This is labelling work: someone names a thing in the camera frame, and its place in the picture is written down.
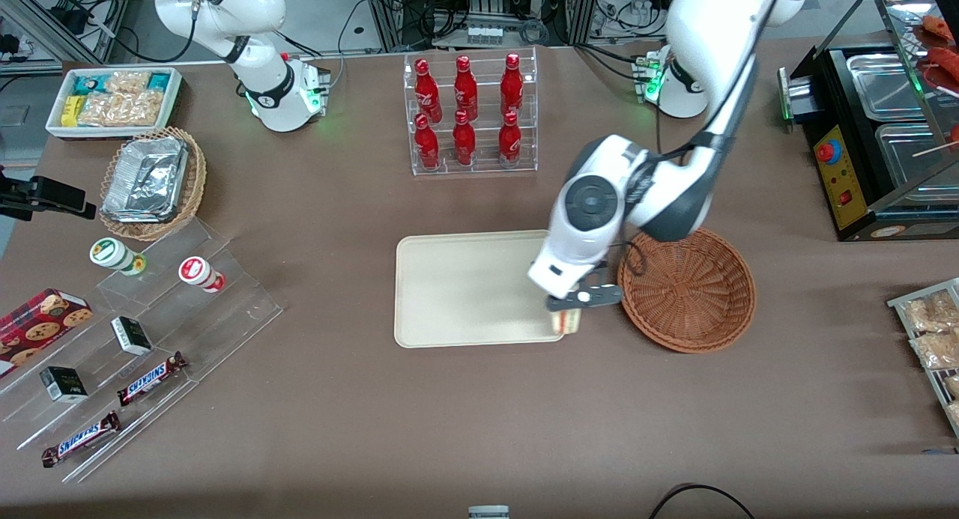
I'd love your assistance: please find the black clamp-mounted device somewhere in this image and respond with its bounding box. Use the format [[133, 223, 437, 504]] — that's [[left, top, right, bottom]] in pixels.
[[0, 166, 97, 222]]

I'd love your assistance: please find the beige plastic tray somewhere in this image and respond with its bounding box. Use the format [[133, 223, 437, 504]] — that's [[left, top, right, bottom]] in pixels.
[[394, 230, 567, 349]]

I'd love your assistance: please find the red cookie box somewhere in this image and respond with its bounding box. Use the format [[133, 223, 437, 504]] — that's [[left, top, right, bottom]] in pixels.
[[0, 288, 94, 377]]

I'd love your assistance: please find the steel warmer pan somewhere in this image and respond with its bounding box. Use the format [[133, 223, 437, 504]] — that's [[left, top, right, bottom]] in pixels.
[[875, 122, 959, 186], [847, 52, 928, 121]]

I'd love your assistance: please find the grey wire rack tray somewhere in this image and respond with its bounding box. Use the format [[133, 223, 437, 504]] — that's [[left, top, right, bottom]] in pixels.
[[887, 278, 959, 437]]

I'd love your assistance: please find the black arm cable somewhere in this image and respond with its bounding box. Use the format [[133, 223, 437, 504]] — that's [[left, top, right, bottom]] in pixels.
[[619, 103, 709, 278]]

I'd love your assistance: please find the aluminium foil container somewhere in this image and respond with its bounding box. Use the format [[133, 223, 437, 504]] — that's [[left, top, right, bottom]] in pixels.
[[102, 136, 190, 224]]

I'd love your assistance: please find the red lid drink bottle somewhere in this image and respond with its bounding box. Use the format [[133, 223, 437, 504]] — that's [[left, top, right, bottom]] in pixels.
[[178, 256, 226, 294]]

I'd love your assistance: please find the aluminium frame shelf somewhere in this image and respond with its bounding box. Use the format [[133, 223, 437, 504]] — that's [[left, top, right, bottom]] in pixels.
[[0, 0, 139, 74]]

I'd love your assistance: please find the clear cookie bag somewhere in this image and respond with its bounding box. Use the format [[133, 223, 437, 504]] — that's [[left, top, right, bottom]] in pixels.
[[77, 91, 166, 127], [105, 71, 151, 94]]

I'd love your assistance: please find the brown wicker basket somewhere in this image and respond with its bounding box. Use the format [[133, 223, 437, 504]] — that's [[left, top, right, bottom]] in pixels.
[[617, 227, 757, 353]]

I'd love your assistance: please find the light wicker basket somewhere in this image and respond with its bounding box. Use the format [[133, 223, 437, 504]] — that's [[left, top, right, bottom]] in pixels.
[[99, 127, 208, 242]]

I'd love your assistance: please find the Snickers bar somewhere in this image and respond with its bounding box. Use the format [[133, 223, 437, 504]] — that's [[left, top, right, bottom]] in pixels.
[[41, 411, 121, 468], [117, 351, 187, 407]]

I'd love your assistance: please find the black looped cable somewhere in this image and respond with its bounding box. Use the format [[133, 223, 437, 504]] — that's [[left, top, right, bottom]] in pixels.
[[649, 484, 756, 519]]

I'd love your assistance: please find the small black box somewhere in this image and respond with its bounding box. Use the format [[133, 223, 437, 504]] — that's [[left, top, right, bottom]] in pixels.
[[111, 316, 153, 356], [40, 366, 89, 404]]

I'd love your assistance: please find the red cola bottle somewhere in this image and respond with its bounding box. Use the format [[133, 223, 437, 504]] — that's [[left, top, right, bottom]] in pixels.
[[500, 52, 524, 118], [497, 109, 523, 166], [453, 55, 479, 121], [414, 113, 441, 172], [452, 110, 477, 167], [414, 58, 443, 123]]

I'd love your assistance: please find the black food warmer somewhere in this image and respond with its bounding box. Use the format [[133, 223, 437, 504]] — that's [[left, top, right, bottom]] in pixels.
[[777, 0, 959, 243]]

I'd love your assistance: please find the clear acrylic stepped stand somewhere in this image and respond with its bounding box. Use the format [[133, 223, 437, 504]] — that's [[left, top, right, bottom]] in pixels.
[[0, 218, 284, 484]]

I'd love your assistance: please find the clear acrylic bottle rack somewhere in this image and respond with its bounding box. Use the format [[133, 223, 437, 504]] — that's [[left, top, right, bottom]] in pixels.
[[403, 47, 539, 177]]

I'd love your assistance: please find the green lid drink bottle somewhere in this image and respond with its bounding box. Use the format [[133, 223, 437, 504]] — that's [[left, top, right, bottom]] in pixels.
[[89, 237, 148, 276]]

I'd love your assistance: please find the aluminium equipment rack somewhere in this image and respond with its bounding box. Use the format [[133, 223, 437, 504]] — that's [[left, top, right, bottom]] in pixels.
[[360, 0, 604, 52]]

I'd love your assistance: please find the white snack bin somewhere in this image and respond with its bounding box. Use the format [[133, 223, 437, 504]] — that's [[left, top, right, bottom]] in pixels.
[[45, 67, 184, 142]]

